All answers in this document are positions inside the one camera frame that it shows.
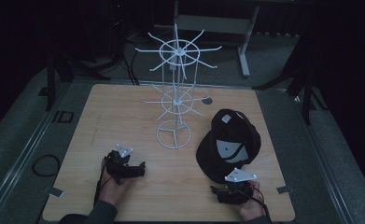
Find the black baseball cap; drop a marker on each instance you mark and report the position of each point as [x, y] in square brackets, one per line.
[233, 127]

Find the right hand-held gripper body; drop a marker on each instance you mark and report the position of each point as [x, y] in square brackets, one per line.
[237, 191]

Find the round grey sticker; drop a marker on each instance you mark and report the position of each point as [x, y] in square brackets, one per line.
[207, 100]

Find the person's right hand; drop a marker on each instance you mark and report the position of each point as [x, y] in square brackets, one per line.
[255, 208]

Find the person's dark torso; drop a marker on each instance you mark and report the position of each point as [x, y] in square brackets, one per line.
[74, 219]

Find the white metal desk frame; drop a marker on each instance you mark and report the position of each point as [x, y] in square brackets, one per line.
[217, 24]

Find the person's left hand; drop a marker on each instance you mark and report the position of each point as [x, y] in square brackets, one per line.
[111, 189]

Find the grey tape piece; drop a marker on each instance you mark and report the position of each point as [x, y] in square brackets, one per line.
[286, 189]
[56, 192]

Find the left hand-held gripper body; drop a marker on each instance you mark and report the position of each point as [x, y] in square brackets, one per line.
[118, 163]

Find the black tripod stand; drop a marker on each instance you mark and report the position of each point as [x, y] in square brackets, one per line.
[307, 93]
[50, 84]

